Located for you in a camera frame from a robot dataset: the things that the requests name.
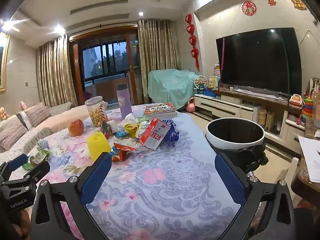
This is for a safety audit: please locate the pink striped pillow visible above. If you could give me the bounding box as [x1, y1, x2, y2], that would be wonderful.
[0, 117, 28, 150]
[25, 102, 52, 128]

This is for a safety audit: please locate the red green wrapper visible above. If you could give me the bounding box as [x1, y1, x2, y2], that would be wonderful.
[101, 121, 113, 139]

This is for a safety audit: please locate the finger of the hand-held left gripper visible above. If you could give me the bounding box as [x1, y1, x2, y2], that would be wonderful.
[0, 154, 28, 180]
[7, 161, 50, 188]

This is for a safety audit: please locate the green white candy wrapper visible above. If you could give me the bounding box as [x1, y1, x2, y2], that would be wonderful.
[36, 140, 50, 163]
[22, 155, 38, 170]

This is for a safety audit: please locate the toy ferris wheel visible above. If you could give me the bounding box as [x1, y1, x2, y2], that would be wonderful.
[193, 74, 220, 98]

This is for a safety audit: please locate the beige backpack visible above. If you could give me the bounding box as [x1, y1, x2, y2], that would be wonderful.
[309, 77, 320, 98]

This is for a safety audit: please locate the red lantern string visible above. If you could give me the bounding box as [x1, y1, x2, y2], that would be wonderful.
[185, 14, 200, 72]

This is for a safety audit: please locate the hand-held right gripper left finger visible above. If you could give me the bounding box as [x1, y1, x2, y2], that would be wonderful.
[30, 151, 113, 240]

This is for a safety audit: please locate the white trash bin black liner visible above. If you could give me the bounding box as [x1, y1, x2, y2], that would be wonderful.
[205, 117, 269, 173]

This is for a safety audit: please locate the blue foil wrapper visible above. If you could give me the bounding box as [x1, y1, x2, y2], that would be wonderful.
[162, 119, 180, 147]

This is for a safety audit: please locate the teal cloth cover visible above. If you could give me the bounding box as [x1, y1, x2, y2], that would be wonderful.
[147, 69, 200, 110]

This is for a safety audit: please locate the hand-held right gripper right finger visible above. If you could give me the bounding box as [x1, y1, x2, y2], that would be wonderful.
[214, 152, 297, 240]

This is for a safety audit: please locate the thin pink rod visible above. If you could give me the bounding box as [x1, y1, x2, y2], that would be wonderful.
[218, 36, 225, 95]

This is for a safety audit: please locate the white television cabinet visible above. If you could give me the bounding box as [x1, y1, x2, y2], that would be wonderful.
[194, 87, 308, 153]

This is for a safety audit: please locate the red apple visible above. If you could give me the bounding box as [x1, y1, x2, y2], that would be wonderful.
[68, 119, 84, 137]

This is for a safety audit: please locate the gold red wall decal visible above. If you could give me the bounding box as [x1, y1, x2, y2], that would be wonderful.
[290, 0, 307, 11]

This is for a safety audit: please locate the brown marble side table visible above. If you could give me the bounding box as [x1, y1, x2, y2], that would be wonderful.
[287, 150, 320, 208]

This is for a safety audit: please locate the clear snack jar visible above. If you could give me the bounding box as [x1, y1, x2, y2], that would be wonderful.
[85, 96, 108, 128]

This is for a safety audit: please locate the red and white carton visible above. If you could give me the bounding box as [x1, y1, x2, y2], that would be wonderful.
[139, 117, 172, 151]

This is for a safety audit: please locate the yellow plastic cup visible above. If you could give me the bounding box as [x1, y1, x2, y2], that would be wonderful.
[87, 132, 112, 162]

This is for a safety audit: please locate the wooden sliding glass door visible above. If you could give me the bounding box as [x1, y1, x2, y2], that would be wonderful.
[69, 29, 140, 103]

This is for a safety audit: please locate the beige patterned curtain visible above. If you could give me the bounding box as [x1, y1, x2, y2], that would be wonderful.
[36, 34, 78, 108]
[137, 19, 178, 100]

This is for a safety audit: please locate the purple bottle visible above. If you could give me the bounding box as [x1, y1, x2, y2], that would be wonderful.
[115, 82, 133, 119]

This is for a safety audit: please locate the yellow foil wrapper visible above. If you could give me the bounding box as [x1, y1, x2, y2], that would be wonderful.
[124, 122, 139, 138]

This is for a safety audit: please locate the red orange wrapper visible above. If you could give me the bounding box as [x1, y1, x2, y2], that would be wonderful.
[110, 142, 138, 162]

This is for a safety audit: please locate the round red wall decal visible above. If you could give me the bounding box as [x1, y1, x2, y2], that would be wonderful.
[241, 1, 254, 16]

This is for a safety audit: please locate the rainbow stacking ring toy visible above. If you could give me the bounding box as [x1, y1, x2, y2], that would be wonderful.
[301, 97, 313, 125]

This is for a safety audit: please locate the person's left hand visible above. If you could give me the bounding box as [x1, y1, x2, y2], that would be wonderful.
[14, 209, 32, 240]

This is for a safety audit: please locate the white paper sheet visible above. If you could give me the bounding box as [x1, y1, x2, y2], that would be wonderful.
[298, 135, 320, 183]

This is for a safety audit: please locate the black flat screen television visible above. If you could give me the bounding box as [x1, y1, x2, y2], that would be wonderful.
[215, 27, 302, 98]

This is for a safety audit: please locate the orange toy cash register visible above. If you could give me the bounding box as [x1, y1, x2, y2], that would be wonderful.
[289, 94, 303, 107]

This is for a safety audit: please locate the gold picture frame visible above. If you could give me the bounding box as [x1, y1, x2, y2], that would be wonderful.
[0, 32, 10, 93]

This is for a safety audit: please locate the floral tablecloth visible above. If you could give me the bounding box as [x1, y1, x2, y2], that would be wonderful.
[24, 104, 243, 240]

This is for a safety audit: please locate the green snack box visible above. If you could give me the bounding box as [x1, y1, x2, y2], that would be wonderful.
[136, 116, 151, 138]

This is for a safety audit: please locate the pink sofa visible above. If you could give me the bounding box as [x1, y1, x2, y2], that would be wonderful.
[0, 102, 90, 155]

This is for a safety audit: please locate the pink kettlebell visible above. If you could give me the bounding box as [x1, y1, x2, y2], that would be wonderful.
[185, 97, 196, 113]

